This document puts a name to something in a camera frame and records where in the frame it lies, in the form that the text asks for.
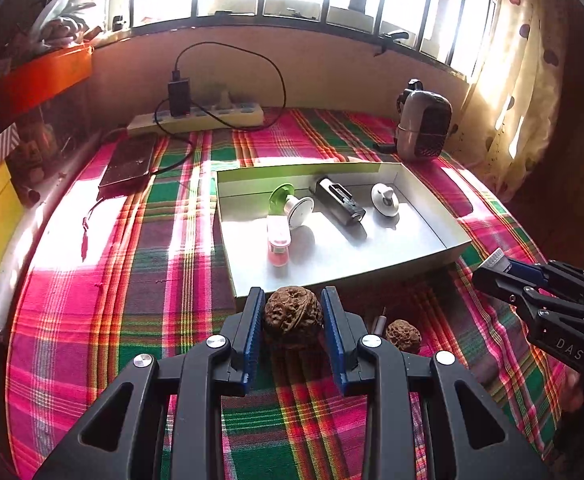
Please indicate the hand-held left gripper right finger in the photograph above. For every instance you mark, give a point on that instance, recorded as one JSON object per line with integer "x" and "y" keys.
{"x": 333, "y": 340}

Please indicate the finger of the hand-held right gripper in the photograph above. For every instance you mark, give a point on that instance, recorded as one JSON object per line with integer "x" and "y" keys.
{"x": 502, "y": 285}
{"x": 527, "y": 271}

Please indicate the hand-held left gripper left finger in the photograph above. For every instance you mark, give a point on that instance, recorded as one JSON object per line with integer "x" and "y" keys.
{"x": 252, "y": 340}

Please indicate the brown walnut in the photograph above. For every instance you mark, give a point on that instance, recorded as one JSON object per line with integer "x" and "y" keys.
{"x": 292, "y": 315}
{"x": 404, "y": 337}

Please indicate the white green cardboard box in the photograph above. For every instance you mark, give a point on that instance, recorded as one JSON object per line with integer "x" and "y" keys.
{"x": 352, "y": 255}

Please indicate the pink plastic clip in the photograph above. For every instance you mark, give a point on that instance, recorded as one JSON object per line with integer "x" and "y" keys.
{"x": 278, "y": 235}

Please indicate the green white spool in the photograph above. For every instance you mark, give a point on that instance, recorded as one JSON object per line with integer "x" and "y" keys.
{"x": 299, "y": 210}

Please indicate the black battery device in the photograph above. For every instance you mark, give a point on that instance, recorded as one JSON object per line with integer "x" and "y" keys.
{"x": 339, "y": 205}

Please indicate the large white round hook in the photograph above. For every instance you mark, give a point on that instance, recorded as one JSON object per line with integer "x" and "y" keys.
{"x": 386, "y": 200}

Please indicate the pink green plaid cloth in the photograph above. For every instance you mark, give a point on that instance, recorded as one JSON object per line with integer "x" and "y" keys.
{"x": 121, "y": 285}

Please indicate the cream dotted curtain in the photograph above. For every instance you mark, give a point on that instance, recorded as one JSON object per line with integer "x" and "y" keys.
{"x": 527, "y": 110}

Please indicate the small grey fan heater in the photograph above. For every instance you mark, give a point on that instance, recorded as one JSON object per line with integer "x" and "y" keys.
{"x": 422, "y": 120}

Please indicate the dark phone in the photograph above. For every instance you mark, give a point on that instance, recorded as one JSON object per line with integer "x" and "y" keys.
{"x": 126, "y": 162}

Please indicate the white power strip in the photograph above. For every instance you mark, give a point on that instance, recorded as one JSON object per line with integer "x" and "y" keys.
{"x": 231, "y": 115}

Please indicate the white plug adapter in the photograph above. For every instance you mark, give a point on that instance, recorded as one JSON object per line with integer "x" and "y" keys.
{"x": 224, "y": 99}

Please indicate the black charger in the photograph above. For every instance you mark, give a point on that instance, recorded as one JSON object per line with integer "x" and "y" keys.
{"x": 179, "y": 97}

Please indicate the orange box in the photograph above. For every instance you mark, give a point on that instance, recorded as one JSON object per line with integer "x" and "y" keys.
{"x": 41, "y": 80}

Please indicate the black window latch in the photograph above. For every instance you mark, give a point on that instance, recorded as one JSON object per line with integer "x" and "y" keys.
{"x": 117, "y": 23}

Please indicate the pile of plastic bags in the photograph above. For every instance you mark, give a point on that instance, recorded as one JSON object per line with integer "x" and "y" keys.
{"x": 66, "y": 25}

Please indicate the barred window frame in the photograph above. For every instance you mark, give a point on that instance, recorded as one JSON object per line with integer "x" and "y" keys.
{"x": 297, "y": 19}

